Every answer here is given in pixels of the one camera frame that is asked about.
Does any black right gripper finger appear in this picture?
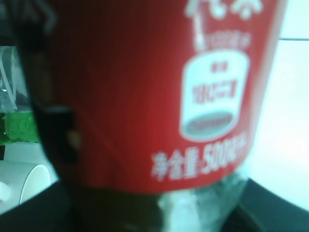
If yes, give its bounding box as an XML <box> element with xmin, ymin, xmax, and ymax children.
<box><xmin>32</xmin><ymin>103</ymin><xmax>78</xmax><ymax>169</ymax></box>

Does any cola bottle red label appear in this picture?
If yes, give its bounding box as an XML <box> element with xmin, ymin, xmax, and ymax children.
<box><xmin>9</xmin><ymin>0</ymin><xmax>289</xmax><ymax>232</ymax></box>

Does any green sprite bottle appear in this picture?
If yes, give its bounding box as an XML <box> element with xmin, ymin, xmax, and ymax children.
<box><xmin>0</xmin><ymin>46</ymin><xmax>40</xmax><ymax>145</ymax></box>

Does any white mug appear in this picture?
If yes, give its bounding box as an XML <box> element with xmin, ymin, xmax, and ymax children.
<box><xmin>0</xmin><ymin>143</ymin><xmax>58</xmax><ymax>214</ymax></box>

